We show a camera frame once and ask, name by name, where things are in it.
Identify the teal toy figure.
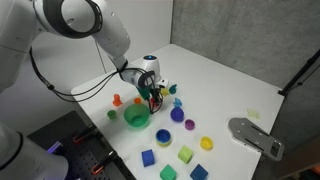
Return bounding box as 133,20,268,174
168,83,178,95

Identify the black tripod stand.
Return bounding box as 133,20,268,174
277,48,320,98

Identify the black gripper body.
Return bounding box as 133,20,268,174
137,70,158,92

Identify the dark blue cup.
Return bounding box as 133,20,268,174
155,128,173,147

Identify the purple lit small device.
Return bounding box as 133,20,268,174
46,140,64,155

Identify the orange toy figure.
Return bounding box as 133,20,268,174
112,93,123,108

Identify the blue toy figure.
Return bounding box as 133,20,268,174
172,97,183,108

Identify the red orange small bowl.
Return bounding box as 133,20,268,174
149,97,161,108

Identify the grey metal plate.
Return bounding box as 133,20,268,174
227,117,285,162

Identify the large green bowl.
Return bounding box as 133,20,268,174
123,103,151,128

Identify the small green cup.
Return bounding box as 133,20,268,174
106,109,118,121

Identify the royal blue cube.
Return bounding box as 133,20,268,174
140,148,156,168

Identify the yellow cup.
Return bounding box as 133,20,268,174
199,135,215,151

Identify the black perforated breadboard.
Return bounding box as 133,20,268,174
26,110,136,180

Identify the black orange clamp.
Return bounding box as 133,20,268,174
72,124,99,144
91,150,118,176

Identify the green camera mount bracket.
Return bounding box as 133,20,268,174
137,86,151,101

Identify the pale yellow sticker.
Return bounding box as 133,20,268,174
246,107,261,120

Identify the small purple cup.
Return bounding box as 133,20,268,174
184,118,196,131

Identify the dark blue cube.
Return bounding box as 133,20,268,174
189,163,210,180

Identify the lime green cube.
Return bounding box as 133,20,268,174
177,144,194,165

